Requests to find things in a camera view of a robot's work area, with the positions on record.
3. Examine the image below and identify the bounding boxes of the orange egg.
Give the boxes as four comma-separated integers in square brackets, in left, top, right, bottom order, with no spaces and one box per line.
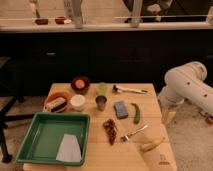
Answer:
[75,79,85,89]

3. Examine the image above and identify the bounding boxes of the dark brown bowl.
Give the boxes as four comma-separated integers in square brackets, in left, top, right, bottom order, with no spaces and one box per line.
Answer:
[71,76,90,95]

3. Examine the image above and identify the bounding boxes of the green translucent cup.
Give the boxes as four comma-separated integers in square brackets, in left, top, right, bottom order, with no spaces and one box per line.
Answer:
[96,82,107,95]

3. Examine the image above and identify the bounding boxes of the dark red dish right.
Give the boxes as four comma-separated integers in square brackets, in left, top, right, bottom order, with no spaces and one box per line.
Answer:
[55,17,66,24]

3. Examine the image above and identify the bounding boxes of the dark red dish left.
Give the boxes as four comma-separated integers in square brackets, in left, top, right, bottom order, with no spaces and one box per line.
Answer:
[35,18,49,25]

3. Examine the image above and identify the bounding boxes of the dark red grape bunch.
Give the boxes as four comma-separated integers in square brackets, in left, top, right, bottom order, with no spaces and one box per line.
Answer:
[103,119,117,145]

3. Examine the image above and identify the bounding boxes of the brush with wooden handle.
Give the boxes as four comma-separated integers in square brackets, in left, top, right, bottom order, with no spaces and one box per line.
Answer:
[45,97,67,112]

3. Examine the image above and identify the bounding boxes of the blue sponge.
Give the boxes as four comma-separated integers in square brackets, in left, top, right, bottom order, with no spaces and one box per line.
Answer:
[114,101,128,119]

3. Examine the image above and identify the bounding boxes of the dark red dish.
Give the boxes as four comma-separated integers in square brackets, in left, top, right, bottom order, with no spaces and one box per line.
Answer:
[35,18,49,25]
[55,17,66,24]

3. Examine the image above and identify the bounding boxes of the white handled dish brush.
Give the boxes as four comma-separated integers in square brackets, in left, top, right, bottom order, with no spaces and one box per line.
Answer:
[113,85,148,94]

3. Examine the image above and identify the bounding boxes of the green plastic tray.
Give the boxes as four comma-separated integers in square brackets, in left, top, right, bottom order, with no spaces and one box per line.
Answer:
[16,112,90,167]

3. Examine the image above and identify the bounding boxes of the green chili pepper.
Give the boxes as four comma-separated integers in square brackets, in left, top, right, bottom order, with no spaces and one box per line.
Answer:
[131,103,141,124]

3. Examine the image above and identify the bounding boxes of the silver fork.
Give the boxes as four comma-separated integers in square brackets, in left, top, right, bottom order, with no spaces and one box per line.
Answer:
[120,125,148,142]

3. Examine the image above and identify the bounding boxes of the grey folded cloth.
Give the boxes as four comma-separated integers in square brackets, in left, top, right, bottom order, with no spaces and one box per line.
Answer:
[56,134,82,162]

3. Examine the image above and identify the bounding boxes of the yellow banana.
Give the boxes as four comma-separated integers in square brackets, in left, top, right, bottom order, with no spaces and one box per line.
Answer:
[141,138,165,152]

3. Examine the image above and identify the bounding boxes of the small metal cup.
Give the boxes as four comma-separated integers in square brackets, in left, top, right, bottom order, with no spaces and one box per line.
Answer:
[95,95,107,111]

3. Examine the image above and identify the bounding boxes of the orange bowl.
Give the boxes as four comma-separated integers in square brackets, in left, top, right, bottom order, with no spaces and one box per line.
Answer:
[44,91,71,112]

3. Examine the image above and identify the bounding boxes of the white paper cup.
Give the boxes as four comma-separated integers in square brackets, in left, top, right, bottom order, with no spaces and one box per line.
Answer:
[70,94,86,111]

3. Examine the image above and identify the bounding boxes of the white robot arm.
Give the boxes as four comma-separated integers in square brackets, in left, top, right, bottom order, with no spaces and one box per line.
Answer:
[158,61,213,124]

